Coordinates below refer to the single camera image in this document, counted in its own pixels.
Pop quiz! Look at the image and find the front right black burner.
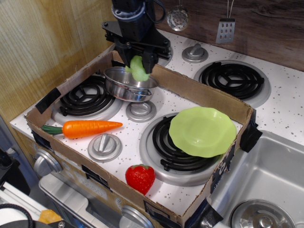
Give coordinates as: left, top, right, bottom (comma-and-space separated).
139, 113, 222, 187

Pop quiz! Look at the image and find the right silver oven knob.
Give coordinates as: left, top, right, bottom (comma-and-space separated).
119, 205, 154, 228

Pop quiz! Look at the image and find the front left black burner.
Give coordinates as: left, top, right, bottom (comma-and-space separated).
52, 74, 123, 125

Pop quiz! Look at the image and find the light green plastic plate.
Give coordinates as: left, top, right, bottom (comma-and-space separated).
169, 106, 237, 158

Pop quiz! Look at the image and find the small silver metal pan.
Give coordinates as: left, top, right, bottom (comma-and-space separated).
104, 66, 159, 103

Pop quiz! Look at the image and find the orange toy carrot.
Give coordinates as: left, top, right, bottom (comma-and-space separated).
41, 120, 123, 139

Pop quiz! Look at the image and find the left silver oven knob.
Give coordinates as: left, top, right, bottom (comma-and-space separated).
33, 149, 63, 177

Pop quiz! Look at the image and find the brown cardboard fence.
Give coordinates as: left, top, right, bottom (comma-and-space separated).
26, 51, 257, 228

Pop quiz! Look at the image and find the silver sink drain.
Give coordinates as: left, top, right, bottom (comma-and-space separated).
229, 199, 296, 228

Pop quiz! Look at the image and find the middle silver stove knob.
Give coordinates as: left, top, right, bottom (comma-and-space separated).
126, 101, 157, 123

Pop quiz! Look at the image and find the stainless steel sink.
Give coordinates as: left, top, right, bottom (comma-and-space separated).
210, 131, 304, 228

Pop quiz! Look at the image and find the hanging silver strainer ladle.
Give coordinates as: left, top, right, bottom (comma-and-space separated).
167, 0, 190, 32

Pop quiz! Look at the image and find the silver oven door handle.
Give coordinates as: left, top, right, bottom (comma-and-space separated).
39, 174, 121, 228

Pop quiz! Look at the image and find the silver oven knob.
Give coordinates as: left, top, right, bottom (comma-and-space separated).
33, 149, 63, 177
119, 205, 154, 228

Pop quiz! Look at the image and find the light green toy broccoli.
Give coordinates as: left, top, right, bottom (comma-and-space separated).
125, 56, 150, 82

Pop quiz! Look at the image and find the front silver stove knob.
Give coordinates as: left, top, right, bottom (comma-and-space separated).
87, 133, 122, 162

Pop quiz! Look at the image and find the black cable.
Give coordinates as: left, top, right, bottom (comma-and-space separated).
0, 203, 34, 228

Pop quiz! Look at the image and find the hanging silver spatula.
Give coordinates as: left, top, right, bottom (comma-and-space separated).
216, 0, 236, 44

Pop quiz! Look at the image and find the back right black burner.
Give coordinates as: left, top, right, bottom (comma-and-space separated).
194, 60, 271, 108

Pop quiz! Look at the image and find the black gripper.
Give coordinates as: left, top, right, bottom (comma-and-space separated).
102, 9, 171, 74

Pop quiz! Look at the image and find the silver stove knob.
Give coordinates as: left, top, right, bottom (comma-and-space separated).
182, 44, 209, 63
126, 101, 157, 123
87, 133, 122, 162

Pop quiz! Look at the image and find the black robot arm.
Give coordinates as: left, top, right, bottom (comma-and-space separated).
102, 0, 171, 74

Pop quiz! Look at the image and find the red toy strawberry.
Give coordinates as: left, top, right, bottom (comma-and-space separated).
125, 164, 156, 195

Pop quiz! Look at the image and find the yellow object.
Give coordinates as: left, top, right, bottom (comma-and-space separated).
38, 209, 62, 224

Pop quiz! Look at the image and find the back silver stove knob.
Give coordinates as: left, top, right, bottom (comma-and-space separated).
182, 44, 209, 63

